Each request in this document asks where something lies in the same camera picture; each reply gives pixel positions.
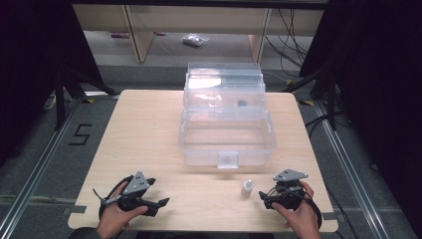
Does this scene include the clear plastic bag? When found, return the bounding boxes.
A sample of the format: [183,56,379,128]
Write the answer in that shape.
[181,33,211,48]

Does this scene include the bundle of black cables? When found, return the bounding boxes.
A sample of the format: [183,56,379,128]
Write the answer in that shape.
[264,9,311,69]

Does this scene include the dark curtain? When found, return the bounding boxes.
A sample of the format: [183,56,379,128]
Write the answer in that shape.
[298,0,422,230]
[0,0,104,168]

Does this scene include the person's right hand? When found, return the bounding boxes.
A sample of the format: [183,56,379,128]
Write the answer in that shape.
[272,180,322,239]

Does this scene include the clear plastic storage box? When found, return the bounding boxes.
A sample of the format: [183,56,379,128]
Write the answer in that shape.
[178,62,279,170]

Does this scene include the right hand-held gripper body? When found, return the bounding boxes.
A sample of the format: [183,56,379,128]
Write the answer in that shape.
[273,168,310,211]

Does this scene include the person's left hand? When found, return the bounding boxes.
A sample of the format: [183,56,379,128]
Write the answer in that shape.
[96,181,149,239]

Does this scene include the person's dark sleeve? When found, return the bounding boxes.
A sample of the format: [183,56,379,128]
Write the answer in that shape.
[68,226,102,239]

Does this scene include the small white dropper bottle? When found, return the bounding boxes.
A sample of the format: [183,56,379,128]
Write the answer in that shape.
[241,179,255,198]

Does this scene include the metal floor rail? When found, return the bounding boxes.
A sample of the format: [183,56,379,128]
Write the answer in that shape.
[313,99,393,239]
[0,97,85,239]

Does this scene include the light wooden shelf unit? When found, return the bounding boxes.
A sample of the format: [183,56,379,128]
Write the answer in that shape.
[72,3,325,65]

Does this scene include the black metal stand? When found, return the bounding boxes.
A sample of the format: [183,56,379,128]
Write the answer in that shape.
[281,64,340,132]
[54,64,121,131]

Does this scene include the black floor cable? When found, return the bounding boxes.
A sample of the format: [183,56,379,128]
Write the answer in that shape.
[304,111,353,138]

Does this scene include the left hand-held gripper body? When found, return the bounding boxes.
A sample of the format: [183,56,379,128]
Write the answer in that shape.
[100,170,159,218]

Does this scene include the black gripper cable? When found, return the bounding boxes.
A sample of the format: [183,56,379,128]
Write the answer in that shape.
[92,175,134,221]
[300,188,323,231]

